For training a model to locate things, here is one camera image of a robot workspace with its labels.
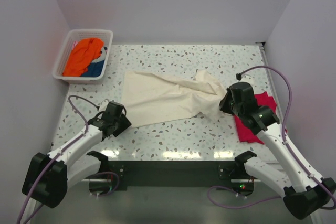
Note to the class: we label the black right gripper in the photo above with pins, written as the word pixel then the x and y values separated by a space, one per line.
pixel 223 106

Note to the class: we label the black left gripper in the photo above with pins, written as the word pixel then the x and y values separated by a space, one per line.
pixel 125 124

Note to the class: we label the cream t shirt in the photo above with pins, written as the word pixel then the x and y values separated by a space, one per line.
pixel 152 98

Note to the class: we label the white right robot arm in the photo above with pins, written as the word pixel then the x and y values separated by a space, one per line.
pixel 302 188

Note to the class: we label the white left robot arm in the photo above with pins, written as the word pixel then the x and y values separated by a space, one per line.
pixel 47 179

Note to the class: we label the red folded t shirt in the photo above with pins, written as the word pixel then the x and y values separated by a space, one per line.
pixel 245 129

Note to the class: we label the blue t shirt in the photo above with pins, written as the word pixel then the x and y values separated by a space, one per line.
pixel 93 70

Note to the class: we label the orange t shirt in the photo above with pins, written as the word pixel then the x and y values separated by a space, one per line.
pixel 83 54

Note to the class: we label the white plastic basket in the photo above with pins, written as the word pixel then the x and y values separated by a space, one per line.
pixel 73 37

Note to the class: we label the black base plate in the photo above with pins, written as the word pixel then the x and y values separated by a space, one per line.
pixel 124 174

